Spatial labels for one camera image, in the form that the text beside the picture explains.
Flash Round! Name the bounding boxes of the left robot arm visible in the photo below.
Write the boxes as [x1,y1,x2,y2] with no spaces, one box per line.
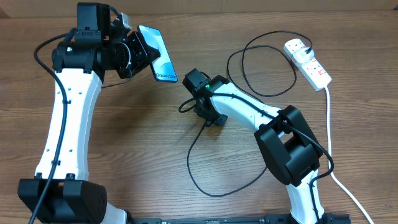
[17,2,162,223]

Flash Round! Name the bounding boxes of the white power strip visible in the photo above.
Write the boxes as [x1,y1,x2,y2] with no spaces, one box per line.
[284,39,331,91]

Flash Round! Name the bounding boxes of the white power strip cord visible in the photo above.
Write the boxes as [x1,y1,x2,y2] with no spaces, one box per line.
[323,86,375,224]

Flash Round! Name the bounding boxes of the white charger plug adapter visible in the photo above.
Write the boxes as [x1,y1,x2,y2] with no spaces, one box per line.
[292,47,315,67]

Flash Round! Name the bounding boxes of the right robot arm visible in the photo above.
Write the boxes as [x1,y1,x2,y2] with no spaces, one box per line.
[182,69,338,223]

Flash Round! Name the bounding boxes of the blue Samsung Galaxy smartphone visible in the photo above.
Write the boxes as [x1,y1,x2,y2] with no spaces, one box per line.
[137,25,178,83]

